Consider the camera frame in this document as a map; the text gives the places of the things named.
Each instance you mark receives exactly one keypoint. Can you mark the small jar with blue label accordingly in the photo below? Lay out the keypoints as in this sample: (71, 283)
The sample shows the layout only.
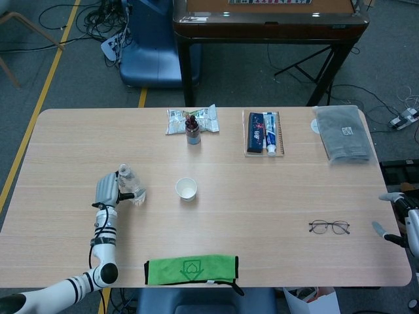
(193, 135)

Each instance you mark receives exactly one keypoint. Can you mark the black equipment box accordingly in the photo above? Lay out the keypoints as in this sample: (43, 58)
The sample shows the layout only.
(396, 171)

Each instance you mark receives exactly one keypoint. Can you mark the thin black frame eyeglasses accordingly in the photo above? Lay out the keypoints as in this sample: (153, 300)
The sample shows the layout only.
(319, 227)

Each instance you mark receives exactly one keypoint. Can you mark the grey towel in plastic bag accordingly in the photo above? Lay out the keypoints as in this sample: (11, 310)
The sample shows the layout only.
(343, 137)

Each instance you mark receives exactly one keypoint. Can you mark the transparent plastic water bottle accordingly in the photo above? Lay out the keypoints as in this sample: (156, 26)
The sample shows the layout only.
(132, 184)

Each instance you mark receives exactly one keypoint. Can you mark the white chair with wooden legs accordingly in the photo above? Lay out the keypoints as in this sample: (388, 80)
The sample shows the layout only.
(29, 27)

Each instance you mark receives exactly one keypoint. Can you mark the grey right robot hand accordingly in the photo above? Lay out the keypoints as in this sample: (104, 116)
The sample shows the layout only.
(413, 229)

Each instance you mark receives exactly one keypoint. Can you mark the blue white toothpaste tube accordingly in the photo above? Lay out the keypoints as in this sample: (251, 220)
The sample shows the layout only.
(270, 137)

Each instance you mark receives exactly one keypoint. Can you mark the white round coaster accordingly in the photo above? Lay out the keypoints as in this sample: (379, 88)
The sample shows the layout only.
(315, 127)

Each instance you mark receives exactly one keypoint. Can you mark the brown mahjong table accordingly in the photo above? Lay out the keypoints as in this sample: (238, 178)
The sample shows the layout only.
(268, 27)

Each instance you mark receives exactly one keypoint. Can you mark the white snack packet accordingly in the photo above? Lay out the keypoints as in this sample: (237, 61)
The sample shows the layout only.
(176, 122)

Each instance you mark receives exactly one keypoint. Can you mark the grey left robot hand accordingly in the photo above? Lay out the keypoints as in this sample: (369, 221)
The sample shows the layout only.
(106, 191)

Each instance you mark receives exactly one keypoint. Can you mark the blue padded seat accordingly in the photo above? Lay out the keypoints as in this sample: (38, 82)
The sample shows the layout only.
(157, 301)

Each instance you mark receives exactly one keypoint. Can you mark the black tripod stand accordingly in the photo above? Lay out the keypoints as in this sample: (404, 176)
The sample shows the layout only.
(302, 70)

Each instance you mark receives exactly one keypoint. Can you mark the dark blue rectangular box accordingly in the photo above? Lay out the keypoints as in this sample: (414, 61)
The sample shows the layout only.
(256, 132)

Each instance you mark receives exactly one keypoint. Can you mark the flower print paper cup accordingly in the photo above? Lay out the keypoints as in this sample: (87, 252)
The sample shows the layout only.
(186, 189)

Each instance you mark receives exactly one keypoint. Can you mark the white power strip with plugs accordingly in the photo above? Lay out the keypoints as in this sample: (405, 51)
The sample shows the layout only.
(404, 119)

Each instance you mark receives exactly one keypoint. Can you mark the white paper bag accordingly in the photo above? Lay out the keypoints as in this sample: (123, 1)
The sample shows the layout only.
(324, 302)

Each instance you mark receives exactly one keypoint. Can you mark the green microfiber cloth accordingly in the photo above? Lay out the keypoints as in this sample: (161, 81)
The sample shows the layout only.
(163, 269)

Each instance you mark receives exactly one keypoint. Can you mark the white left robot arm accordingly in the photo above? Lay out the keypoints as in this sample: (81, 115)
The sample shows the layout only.
(104, 252)

